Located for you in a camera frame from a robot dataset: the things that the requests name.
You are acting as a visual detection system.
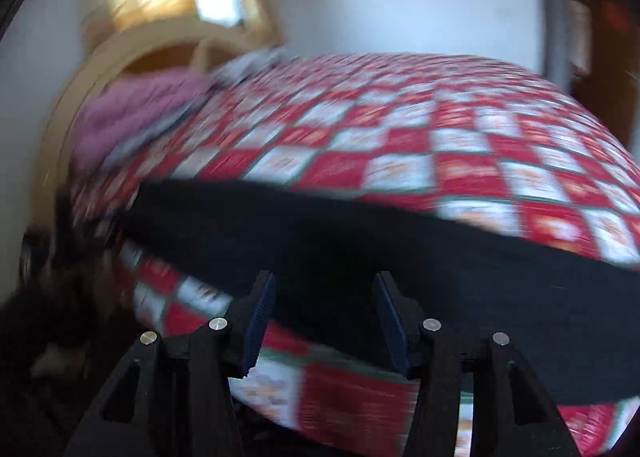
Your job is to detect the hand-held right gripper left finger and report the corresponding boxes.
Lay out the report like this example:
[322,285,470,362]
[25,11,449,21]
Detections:
[65,270,277,457]

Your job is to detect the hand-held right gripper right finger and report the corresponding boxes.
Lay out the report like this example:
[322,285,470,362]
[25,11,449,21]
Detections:
[374,270,582,457]

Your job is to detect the black pants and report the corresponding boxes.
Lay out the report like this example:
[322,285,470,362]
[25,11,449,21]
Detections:
[119,180,640,406]

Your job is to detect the red checkered printed blanket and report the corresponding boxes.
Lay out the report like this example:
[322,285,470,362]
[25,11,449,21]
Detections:
[70,53,640,457]

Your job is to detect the pink folded quilt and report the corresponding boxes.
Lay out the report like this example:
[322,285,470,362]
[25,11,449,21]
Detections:
[75,71,217,169]

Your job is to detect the white patterned pillow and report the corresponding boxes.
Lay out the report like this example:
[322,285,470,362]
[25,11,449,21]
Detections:
[210,48,292,89]

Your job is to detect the cream and brown headboard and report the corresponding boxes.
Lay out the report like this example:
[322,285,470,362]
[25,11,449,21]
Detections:
[30,22,282,238]

